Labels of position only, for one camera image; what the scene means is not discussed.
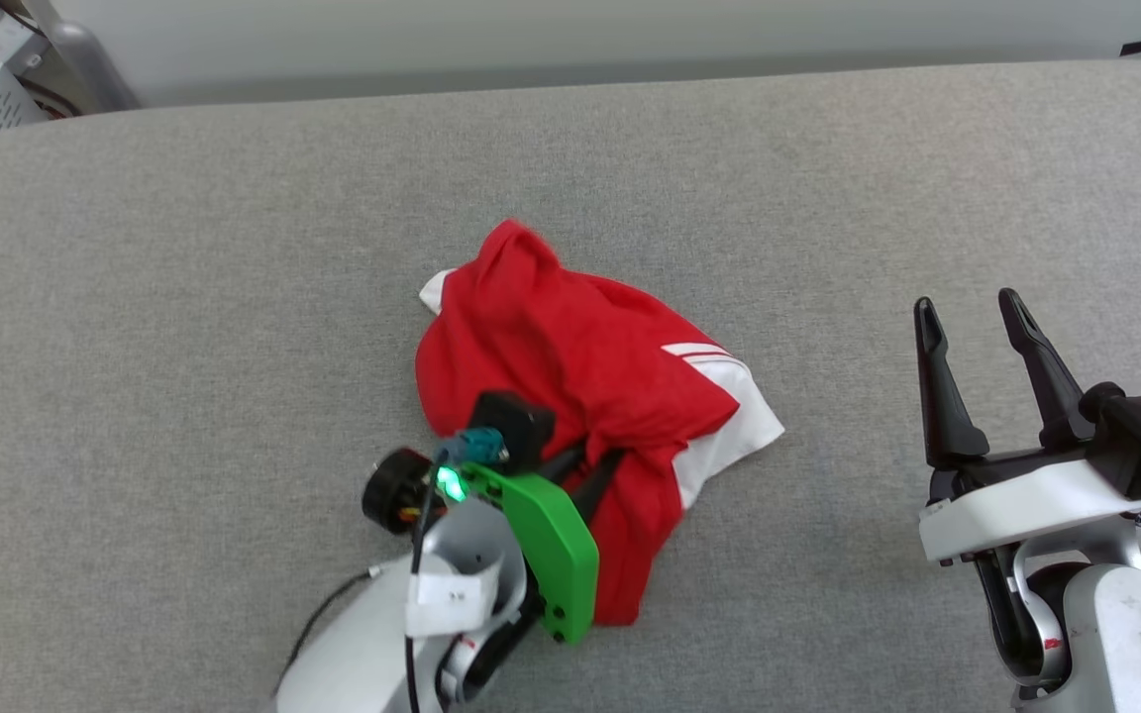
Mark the grey metal partition leg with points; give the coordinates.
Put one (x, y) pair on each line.
(85, 59)

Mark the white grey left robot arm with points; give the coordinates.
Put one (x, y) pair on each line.
(363, 644)

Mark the red and white basketball jersey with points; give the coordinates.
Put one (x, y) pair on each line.
(570, 356)

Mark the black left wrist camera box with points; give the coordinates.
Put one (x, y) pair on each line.
(516, 421)

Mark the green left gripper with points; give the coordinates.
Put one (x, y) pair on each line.
(556, 555)

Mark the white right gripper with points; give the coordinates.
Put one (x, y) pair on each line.
(1026, 505)

